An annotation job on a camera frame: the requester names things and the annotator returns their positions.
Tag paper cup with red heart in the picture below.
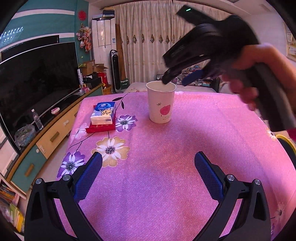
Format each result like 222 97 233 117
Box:
146 80 177 124

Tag yellow rim trash bin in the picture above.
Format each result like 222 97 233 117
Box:
276 134 296 166

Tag person right hand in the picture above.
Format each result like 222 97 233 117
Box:
222 44 295 111

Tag low shelf with clutter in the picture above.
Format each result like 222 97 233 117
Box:
155 72 220 88

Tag beige patterned curtain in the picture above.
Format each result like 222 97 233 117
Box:
114 0 232 84

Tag wooden tv cabinet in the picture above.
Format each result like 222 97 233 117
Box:
1 84 103 199

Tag black tower fan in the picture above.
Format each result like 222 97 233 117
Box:
109 50 121 93

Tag white drawer unit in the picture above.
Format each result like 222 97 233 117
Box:
0 128 19 178

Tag blue tissue pack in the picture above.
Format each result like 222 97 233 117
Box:
90 101 116 125

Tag white standing air conditioner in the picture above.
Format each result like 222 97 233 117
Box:
91 14 117 68

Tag red flat box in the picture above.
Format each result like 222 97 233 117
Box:
86 115 115 133

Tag clear water bottle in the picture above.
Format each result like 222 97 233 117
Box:
31 109 44 130

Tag pink floral tablecloth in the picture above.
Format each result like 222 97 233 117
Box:
57 92 295 240

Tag large black television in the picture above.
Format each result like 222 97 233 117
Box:
1 42 79 137

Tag artificial flower wall decoration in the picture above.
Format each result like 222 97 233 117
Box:
76 23 92 52

